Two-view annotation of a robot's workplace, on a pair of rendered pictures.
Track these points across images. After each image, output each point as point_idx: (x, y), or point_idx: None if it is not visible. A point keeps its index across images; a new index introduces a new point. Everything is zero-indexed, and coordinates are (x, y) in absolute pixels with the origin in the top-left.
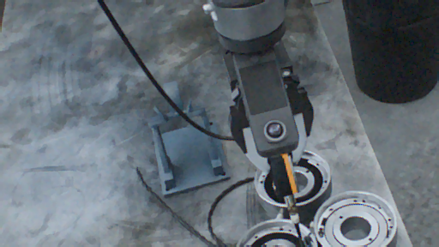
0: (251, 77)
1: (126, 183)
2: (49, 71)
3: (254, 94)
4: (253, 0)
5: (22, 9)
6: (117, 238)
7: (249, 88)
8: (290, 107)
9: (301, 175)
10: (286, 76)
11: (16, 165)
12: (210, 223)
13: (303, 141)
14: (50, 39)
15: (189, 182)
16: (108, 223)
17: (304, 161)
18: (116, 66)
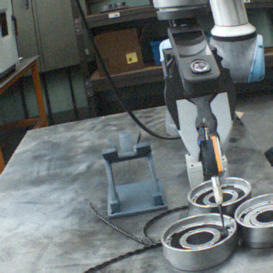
0: (182, 38)
1: (80, 212)
2: (41, 161)
3: (183, 47)
4: None
5: (34, 136)
6: (65, 237)
7: (179, 43)
8: (212, 55)
9: (227, 195)
10: (212, 50)
11: (8, 200)
12: (145, 229)
13: (229, 124)
14: (46, 147)
15: (132, 209)
16: (61, 229)
17: (231, 187)
18: (88, 158)
